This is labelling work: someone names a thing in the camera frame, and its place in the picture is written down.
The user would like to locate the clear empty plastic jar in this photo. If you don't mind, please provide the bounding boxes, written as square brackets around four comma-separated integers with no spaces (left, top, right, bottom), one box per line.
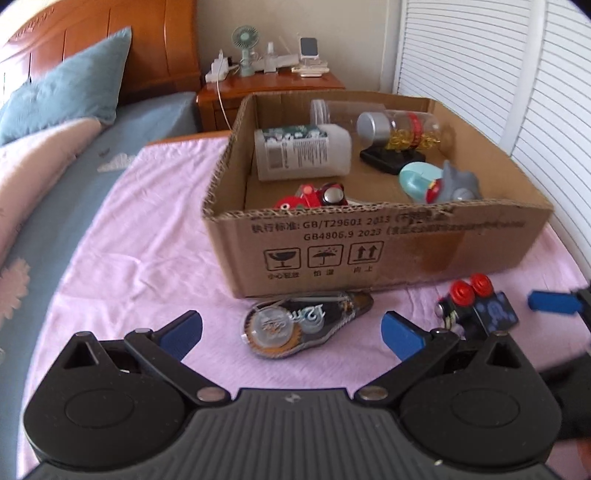
[310,99,389,134]

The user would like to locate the white power strip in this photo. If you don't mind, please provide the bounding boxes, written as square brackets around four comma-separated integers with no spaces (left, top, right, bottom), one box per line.
[204,53,229,84]

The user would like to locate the grey elephant toy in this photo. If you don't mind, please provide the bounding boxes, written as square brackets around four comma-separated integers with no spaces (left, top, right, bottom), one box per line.
[425,160,485,204]

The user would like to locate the white cable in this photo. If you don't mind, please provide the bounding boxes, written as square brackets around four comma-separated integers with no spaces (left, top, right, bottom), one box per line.
[215,78,232,132]

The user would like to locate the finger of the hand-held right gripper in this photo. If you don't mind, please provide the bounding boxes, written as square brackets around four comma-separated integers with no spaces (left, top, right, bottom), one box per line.
[541,355,591,444]
[527,285,591,326]

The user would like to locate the flat black stand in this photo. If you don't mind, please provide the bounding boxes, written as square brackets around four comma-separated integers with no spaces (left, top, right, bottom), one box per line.
[360,147,426,176]

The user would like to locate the pink pillow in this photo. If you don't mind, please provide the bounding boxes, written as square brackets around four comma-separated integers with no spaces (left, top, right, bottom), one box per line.
[0,117,103,259]

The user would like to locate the dark blue red-button toy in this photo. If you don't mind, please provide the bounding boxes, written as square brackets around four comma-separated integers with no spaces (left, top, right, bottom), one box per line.
[436,273,520,340]

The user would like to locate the white bottle and tray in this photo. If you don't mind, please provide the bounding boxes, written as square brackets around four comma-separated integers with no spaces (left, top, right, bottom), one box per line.
[259,41,301,73]

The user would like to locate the pink blanket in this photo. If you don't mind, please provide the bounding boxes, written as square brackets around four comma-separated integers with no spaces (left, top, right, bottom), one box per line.
[18,131,591,467]

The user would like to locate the clear black correction tape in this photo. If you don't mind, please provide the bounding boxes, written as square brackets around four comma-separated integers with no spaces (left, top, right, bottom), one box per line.
[241,291,375,360]

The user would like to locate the phone on white stand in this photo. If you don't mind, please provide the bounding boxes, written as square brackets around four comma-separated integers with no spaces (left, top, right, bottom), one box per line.
[291,37,331,77]

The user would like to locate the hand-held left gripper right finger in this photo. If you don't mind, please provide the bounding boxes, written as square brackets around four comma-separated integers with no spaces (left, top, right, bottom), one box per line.
[353,311,527,408]

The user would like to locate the silver lid jar gold ornament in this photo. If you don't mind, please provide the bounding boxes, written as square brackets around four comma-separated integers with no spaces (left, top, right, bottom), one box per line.
[356,110,455,153]

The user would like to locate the blue flowered bed sheet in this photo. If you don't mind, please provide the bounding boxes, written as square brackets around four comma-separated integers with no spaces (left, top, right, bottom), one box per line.
[0,90,199,462]

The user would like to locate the small green desk fan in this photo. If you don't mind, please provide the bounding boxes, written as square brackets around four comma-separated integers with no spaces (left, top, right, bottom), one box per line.
[232,25,259,77]

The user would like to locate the white louvred closet door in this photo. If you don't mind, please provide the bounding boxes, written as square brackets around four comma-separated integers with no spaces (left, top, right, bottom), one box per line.
[512,0,591,259]
[392,0,541,139]

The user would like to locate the red toy train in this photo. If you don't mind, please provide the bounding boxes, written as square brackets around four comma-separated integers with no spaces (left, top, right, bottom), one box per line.
[274,182,349,210]

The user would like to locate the wooden headboard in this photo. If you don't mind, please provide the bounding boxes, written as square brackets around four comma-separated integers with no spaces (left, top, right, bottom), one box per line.
[0,0,202,107]

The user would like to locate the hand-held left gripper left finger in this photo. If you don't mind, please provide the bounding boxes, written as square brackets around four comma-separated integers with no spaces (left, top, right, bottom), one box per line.
[62,310,232,408]

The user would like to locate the blue pillow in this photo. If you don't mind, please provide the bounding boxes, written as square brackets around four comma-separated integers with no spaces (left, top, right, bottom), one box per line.
[0,27,132,146]

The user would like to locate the wooden nightstand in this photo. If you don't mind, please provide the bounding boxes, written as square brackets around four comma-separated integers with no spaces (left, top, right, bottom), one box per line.
[197,69,346,132]

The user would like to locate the light blue oval case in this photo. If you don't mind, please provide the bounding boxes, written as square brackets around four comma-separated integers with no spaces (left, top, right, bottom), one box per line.
[398,161,446,204]

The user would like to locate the brown cardboard box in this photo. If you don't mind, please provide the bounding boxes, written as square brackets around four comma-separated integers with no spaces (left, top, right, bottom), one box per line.
[201,91,554,300]

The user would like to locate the translucent green label plastic container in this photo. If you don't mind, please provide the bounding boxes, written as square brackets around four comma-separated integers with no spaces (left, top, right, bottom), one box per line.
[254,124,354,182]

